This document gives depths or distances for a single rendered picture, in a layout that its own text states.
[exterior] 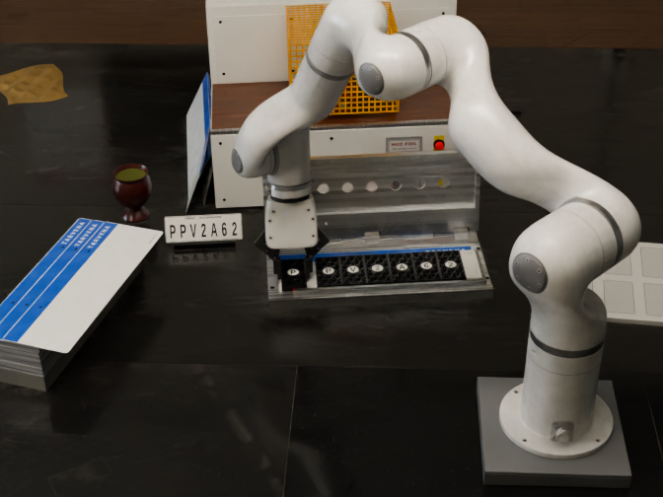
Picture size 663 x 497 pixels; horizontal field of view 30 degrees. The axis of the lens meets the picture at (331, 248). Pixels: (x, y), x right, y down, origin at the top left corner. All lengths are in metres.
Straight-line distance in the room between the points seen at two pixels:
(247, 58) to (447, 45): 0.89
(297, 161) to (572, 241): 0.68
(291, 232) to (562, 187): 0.65
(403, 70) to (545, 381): 0.54
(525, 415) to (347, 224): 0.64
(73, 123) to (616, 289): 1.40
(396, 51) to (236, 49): 0.91
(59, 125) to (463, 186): 1.08
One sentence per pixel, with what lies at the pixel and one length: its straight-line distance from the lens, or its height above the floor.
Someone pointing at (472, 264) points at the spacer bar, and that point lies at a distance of 2.49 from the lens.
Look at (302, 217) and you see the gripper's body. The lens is 2.38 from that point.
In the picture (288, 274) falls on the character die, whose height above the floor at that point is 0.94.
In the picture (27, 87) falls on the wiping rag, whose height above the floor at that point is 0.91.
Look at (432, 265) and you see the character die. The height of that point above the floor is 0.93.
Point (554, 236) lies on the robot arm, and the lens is 1.83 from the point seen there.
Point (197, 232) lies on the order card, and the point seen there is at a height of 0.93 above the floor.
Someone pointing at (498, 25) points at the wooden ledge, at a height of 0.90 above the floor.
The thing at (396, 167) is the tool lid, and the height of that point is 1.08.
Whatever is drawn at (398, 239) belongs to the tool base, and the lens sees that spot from 2.58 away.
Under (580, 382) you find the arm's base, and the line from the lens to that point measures 2.02.
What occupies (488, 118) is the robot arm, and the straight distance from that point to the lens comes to 1.92.
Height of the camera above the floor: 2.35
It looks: 34 degrees down
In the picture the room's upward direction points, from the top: 1 degrees counter-clockwise
